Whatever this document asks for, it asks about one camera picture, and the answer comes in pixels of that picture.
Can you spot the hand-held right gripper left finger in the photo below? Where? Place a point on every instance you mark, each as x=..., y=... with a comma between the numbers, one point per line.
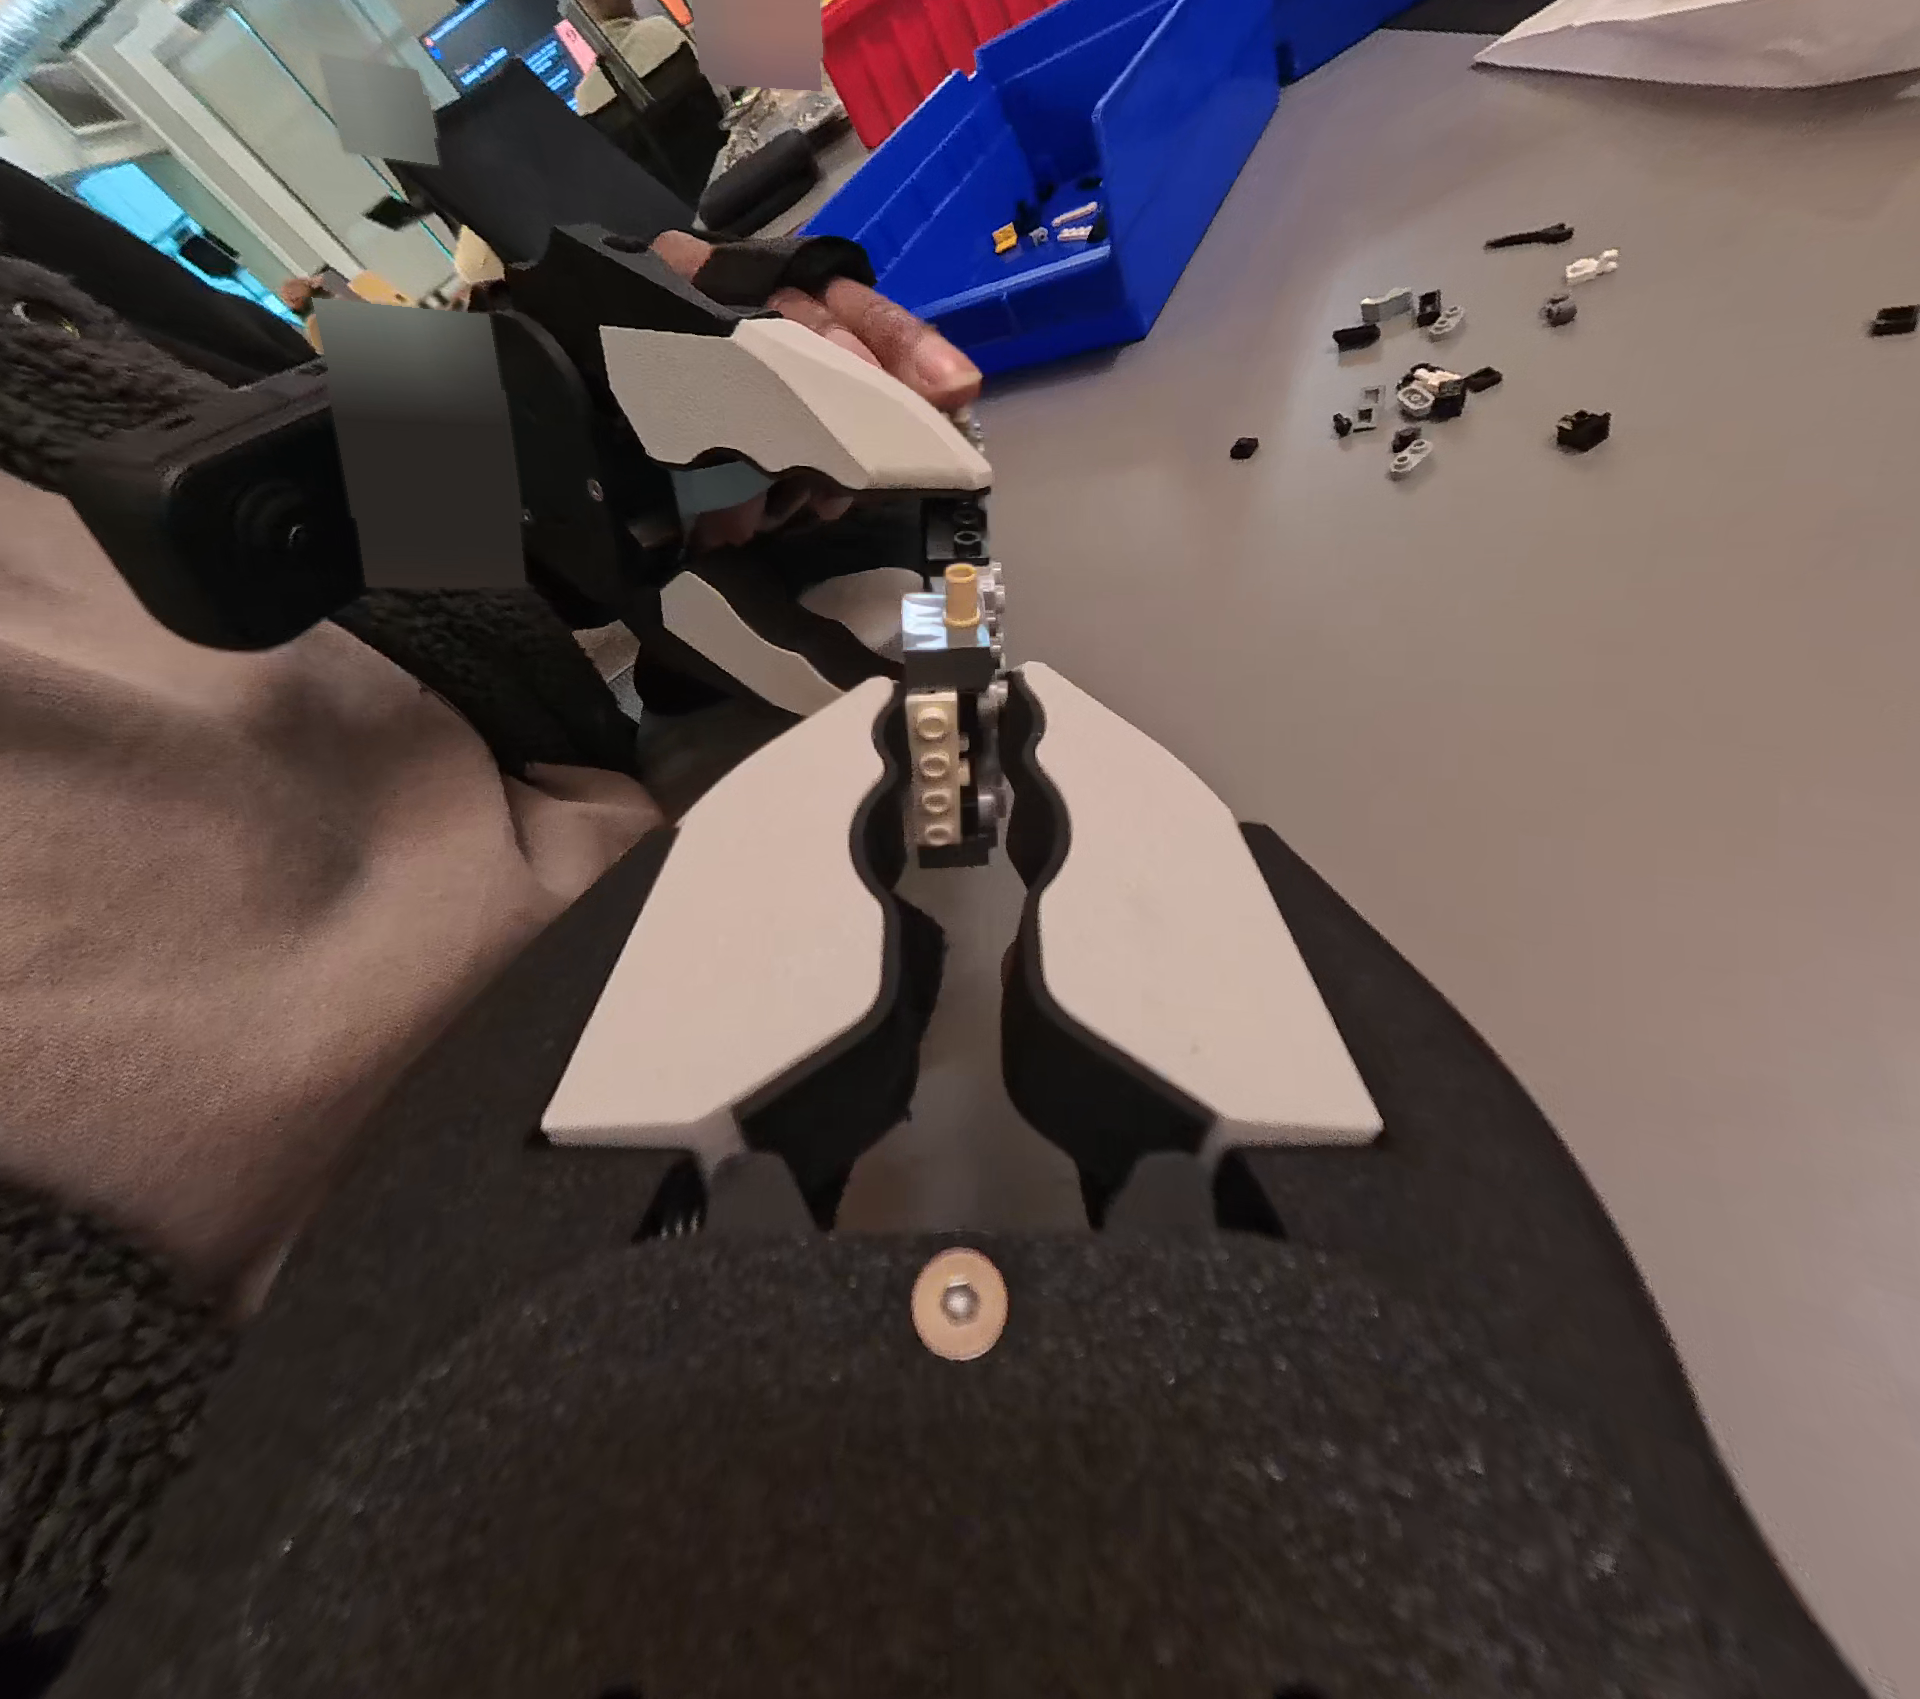
x=721, y=949

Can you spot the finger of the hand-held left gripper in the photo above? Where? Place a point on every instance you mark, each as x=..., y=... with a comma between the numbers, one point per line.
x=734, y=642
x=810, y=408

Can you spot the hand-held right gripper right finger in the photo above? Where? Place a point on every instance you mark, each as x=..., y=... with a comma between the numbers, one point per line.
x=1185, y=949

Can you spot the tan toy connector pin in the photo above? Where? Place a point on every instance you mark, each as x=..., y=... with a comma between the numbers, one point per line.
x=962, y=604

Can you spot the dark toy brick assembly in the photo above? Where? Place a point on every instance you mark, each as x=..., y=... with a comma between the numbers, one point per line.
x=960, y=800

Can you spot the grey desk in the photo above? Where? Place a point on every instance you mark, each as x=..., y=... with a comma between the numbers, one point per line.
x=1500, y=754

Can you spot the person's left hand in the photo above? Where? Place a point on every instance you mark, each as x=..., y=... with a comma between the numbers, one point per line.
x=884, y=342

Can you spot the black zip case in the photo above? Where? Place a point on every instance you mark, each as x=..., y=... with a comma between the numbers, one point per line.
x=759, y=176

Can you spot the dark office chair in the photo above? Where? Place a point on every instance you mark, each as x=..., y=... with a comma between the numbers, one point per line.
x=524, y=168

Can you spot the blue storage bin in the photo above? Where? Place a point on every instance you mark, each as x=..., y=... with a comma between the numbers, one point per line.
x=1170, y=154

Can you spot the person's beige shirt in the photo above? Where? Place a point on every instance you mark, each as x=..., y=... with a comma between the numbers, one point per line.
x=224, y=830

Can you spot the person's black fleece jacket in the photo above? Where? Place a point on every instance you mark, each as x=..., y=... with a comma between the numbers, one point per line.
x=90, y=378

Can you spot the scattered small toy bricks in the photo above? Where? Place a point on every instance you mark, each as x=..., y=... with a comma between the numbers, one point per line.
x=1583, y=428

